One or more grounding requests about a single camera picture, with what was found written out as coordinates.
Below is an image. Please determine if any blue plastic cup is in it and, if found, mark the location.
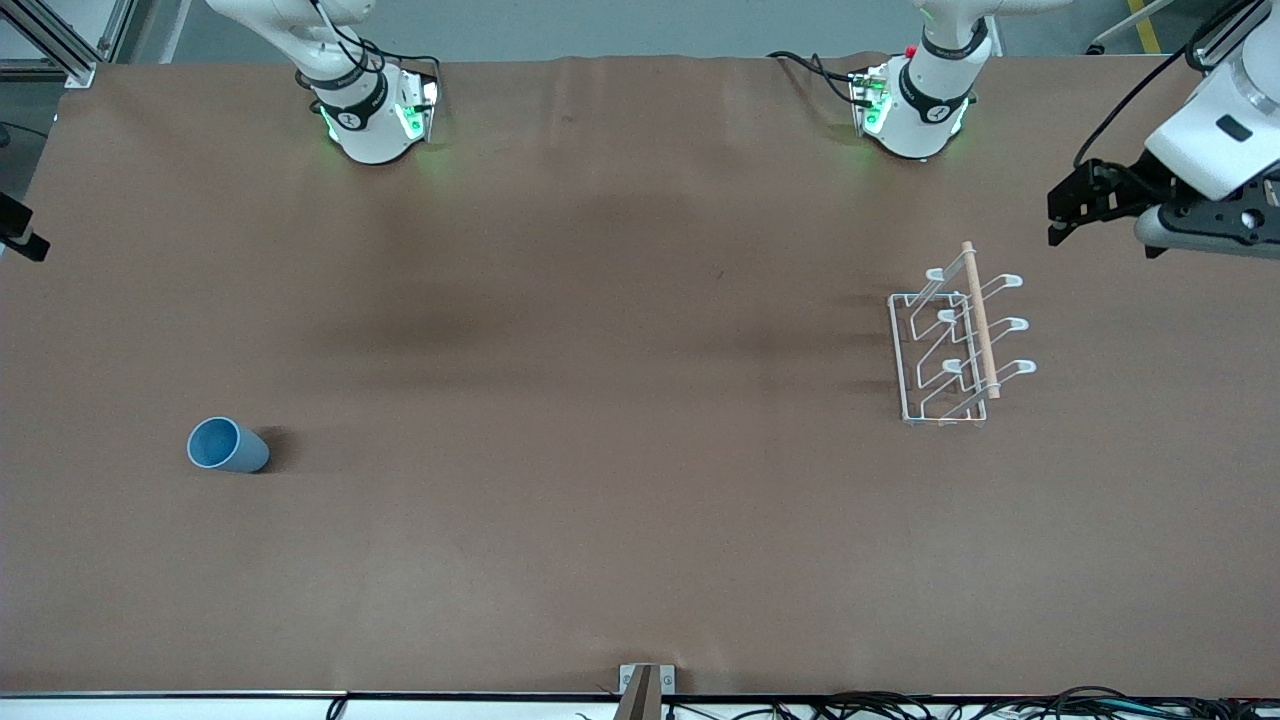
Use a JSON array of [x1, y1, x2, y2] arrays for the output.
[[187, 416, 271, 475]]

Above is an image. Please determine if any brown table cover sheet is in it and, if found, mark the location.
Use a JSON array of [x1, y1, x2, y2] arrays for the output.
[[0, 55, 1280, 698]]

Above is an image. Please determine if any white wire cup rack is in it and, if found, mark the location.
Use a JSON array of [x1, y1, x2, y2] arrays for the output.
[[888, 240, 1038, 429]]

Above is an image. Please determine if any aluminium frame profile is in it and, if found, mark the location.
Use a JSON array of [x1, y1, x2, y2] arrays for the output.
[[0, 0, 137, 89], [1185, 0, 1280, 73]]

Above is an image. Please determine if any black left base cable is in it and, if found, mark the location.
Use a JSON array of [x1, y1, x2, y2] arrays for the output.
[[768, 50, 866, 106]]

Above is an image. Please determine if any black cable tangle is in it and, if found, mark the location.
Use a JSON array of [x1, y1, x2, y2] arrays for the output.
[[660, 685, 1280, 720]]

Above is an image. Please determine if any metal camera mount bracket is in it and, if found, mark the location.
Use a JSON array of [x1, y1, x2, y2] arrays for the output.
[[615, 663, 678, 720]]

